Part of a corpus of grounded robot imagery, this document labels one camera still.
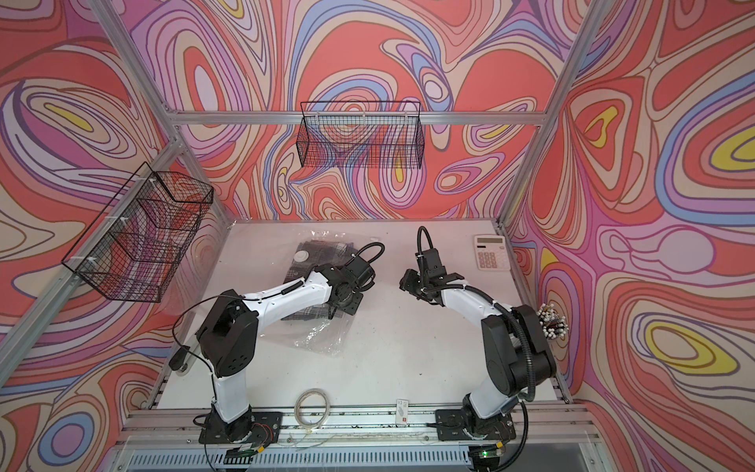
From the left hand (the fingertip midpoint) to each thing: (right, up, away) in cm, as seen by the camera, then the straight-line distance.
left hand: (352, 304), depth 90 cm
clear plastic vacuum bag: (-10, -8, -4) cm, 13 cm away
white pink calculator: (+50, +16, +18) cm, 56 cm away
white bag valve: (-20, +15, +13) cm, 28 cm away
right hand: (+17, +4, +3) cm, 18 cm away
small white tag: (+14, -26, -15) cm, 33 cm away
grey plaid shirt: (-13, +16, +15) cm, 25 cm away
